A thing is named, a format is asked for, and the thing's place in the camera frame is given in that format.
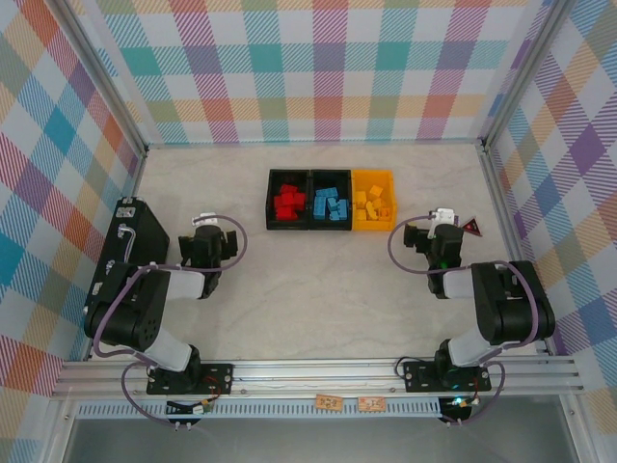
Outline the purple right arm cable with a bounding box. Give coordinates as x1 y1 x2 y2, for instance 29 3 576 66
388 216 541 428

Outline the aluminium frame post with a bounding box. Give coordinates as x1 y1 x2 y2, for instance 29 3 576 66
479 0 577 153
56 0 149 155

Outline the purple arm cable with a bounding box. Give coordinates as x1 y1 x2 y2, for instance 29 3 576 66
388 216 541 428
94 215 250 430

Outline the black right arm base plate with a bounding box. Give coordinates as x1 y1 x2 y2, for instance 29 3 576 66
401 359 494 393

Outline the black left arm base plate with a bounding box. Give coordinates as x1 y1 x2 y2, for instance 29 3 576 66
146 362 236 397

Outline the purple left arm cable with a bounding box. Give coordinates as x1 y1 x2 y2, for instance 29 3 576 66
94 215 250 430

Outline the yellow plastic bin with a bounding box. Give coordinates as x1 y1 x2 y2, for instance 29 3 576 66
350 168 397 232

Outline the black plastic bin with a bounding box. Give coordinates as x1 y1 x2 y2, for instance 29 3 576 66
310 168 353 232
266 168 313 232

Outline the thin aluminium frame rail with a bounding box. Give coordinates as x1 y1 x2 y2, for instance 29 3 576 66
144 139 486 149

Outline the wide aluminium mounting rail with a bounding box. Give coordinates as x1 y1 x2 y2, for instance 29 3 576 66
50 357 584 400

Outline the black hard carrying case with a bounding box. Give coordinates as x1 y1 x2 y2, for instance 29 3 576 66
85 195 172 310

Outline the grey slotted cable duct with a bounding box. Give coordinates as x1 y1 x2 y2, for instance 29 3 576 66
76 400 447 420

